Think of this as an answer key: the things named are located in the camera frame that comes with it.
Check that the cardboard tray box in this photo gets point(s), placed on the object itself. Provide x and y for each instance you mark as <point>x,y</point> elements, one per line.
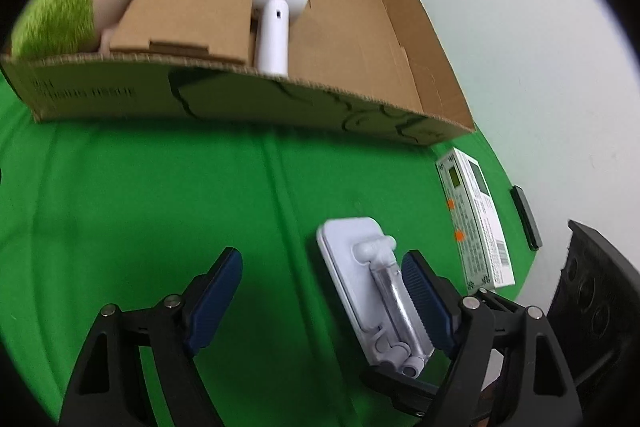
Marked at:
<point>350,32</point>

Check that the green tablecloth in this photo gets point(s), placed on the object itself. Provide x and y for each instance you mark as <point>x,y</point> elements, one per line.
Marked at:
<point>150,187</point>

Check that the black flat device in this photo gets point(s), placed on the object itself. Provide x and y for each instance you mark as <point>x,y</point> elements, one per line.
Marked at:
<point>525,217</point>

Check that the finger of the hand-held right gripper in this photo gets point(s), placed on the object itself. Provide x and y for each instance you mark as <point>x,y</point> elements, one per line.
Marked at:
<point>400,389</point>

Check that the white hair dryer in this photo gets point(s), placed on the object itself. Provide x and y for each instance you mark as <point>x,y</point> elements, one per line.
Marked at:
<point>272,37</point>

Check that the white folding phone stand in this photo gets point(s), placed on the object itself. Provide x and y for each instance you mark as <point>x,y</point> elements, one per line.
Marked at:
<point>345,257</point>

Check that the white green medicine box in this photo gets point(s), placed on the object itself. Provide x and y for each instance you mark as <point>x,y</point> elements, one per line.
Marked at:
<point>480,227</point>

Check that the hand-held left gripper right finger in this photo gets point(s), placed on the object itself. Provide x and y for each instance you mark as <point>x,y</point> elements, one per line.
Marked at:
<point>425,297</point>

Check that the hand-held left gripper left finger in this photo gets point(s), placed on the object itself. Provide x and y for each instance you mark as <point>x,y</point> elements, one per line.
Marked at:
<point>212,302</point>

